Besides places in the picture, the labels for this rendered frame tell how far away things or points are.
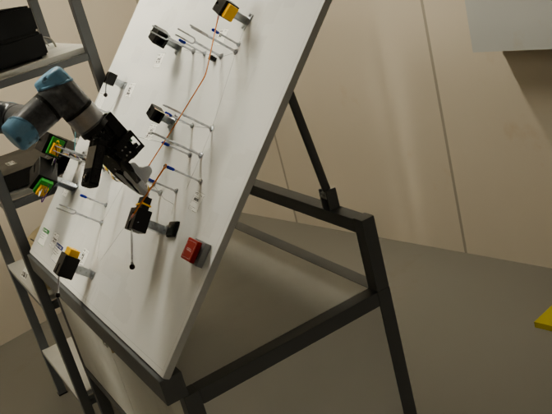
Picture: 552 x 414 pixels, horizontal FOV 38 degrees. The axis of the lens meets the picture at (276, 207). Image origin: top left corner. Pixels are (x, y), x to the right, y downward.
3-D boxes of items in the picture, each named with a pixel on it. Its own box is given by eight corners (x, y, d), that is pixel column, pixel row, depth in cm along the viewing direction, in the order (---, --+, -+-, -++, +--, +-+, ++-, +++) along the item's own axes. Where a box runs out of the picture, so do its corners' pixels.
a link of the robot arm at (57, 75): (26, 89, 179) (53, 64, 182) (60, 125, 183) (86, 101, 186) (34, 86, 172) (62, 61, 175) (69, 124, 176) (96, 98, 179)
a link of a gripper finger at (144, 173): (166, 181, 190) (141, 153, 187) (150, 199, 188) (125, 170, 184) (160, 182, 193) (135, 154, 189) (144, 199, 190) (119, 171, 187)
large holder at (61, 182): (80, 155, 267) (40, 139, 259) (80, 190, 254) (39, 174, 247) (70, 168, 270) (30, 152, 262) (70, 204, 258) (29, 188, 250)
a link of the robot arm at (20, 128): (13, 149, 182) (48, 117, 186) (29, 154, 173) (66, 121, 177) (-11, 124, 178) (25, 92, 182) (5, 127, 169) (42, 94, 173)
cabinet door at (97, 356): (140, 430, 240) (98, 319, 227) (84, 365, 286) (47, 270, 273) (145, 427, 241) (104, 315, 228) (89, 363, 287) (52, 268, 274)
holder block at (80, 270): (75, 301, 226) (43, 292, 220) (93, 262, 226) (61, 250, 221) (80, 306, 222) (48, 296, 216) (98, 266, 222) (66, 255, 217)
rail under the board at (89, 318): (167, 407, 175) (158, 382, 173) (33, 271, 275) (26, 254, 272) (189, 395, 178) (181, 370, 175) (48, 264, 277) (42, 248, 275)
